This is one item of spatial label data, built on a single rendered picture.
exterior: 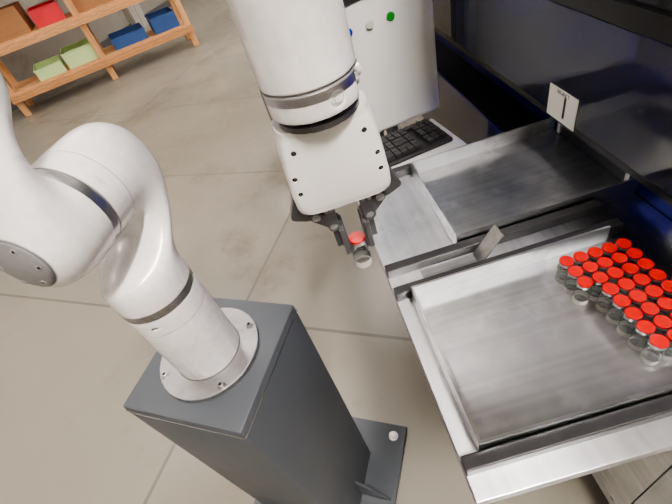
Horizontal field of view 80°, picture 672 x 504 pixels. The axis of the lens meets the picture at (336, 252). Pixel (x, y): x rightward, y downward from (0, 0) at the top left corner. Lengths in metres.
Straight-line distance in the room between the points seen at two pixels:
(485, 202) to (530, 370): 0.37
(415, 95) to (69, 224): 1.04
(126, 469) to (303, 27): 1.79
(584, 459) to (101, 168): 0.66
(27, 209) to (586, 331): 0.71
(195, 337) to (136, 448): 1.30
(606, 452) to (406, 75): 1.02
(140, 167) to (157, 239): 0.10
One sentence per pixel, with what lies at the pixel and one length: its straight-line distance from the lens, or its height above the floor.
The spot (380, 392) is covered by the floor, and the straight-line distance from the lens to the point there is 1.62.
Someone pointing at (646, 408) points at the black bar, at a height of 0.90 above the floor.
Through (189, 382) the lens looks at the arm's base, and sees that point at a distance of 0.78.
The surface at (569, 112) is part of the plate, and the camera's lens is 0.87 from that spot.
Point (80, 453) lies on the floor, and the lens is 2.11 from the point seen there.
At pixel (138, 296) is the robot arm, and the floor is 1.10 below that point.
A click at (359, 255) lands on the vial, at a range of 0.48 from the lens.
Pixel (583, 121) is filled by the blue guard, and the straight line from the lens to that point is 0.85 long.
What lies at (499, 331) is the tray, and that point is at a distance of 0.68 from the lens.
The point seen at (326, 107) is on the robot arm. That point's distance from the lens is 0.34.
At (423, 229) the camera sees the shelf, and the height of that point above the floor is 0.88.
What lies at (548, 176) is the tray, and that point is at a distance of 0.94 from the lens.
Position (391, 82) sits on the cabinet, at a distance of 1.27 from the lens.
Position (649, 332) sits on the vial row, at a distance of 0.66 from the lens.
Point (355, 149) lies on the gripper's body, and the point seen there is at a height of 1.25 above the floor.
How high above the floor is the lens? 1.45
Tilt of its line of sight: 44 degrees down
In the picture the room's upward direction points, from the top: 19 degrees counter-clockwise
